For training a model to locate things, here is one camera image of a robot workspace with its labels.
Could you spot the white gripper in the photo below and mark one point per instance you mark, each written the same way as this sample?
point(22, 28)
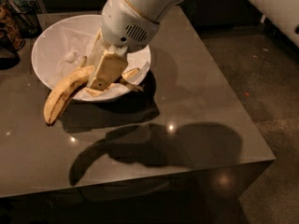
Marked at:
point(121, 22)

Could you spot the yellow spotted banana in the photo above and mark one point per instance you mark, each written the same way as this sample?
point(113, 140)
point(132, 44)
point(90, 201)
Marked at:
point(63, 93)

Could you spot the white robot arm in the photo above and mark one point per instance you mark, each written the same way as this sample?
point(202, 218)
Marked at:
point(284, 14)

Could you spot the banana peel piece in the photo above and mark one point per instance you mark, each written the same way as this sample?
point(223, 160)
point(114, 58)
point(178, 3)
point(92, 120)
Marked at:
point(122, 80)

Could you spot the white bowl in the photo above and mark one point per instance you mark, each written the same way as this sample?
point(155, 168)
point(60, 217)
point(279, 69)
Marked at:
point(59, 50)

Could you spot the white paper napkin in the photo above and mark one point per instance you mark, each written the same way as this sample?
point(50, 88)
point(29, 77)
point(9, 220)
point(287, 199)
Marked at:
point(109, 72)

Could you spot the brown patterned container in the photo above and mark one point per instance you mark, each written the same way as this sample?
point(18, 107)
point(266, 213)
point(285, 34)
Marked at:
point(7, 23)

